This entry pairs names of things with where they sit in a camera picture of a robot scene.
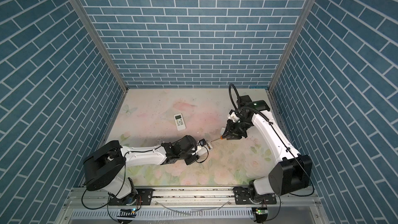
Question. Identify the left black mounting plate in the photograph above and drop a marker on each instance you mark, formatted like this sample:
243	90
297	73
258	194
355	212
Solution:
143	197

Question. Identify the white perforated cable duct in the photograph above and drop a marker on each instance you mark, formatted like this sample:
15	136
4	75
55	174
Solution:
163	214

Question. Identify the black mounting plate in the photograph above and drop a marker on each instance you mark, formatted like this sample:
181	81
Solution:
246	196
143	197

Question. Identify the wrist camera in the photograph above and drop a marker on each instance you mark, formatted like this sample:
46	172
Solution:
203	143
233	116

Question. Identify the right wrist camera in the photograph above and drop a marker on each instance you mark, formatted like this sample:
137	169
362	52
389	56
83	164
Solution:
233	116

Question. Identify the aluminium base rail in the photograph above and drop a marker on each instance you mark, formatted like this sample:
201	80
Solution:
303	208

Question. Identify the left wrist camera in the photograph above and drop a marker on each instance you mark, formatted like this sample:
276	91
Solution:
203	143

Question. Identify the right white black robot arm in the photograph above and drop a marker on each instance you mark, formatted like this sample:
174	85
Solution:
292	170

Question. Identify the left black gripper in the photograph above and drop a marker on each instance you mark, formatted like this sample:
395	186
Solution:
193	159

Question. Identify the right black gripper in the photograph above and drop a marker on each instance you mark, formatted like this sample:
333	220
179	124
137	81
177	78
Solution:
231	131

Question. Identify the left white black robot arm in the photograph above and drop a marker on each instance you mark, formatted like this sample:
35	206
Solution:
103	166

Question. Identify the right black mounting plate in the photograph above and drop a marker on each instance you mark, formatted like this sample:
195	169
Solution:
246	196

